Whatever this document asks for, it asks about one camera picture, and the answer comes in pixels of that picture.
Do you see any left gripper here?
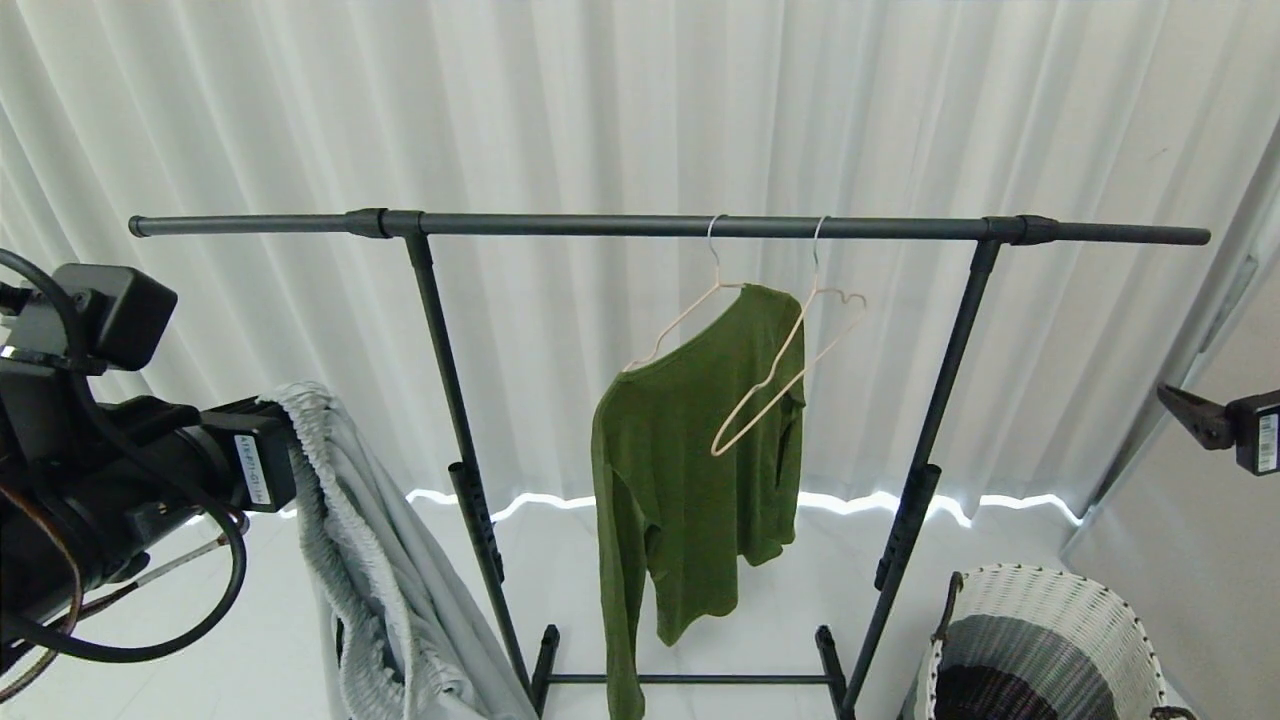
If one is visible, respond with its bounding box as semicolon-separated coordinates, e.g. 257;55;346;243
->
0;395;299;646

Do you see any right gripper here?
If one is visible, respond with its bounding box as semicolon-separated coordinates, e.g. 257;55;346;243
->
1157;385;1280;476

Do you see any pale grey garment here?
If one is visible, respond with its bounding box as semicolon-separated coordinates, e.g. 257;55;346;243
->
260;382;541;720

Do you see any pink clothes hanger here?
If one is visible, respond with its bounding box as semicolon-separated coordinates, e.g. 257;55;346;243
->
622;215;751;374
710;215;869;458

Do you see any green printed shirt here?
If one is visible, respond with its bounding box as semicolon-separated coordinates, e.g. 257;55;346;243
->
590;283;809;720

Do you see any white laundry basket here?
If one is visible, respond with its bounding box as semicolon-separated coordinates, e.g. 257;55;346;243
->
915;563;1196;720

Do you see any black clothes rack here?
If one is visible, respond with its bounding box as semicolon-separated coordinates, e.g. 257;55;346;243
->
128;208;1211;720

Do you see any white curtain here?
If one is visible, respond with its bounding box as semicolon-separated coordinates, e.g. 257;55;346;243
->
0;0;1280;526

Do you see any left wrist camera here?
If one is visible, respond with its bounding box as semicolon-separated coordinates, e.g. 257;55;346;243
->
0;263;179;421

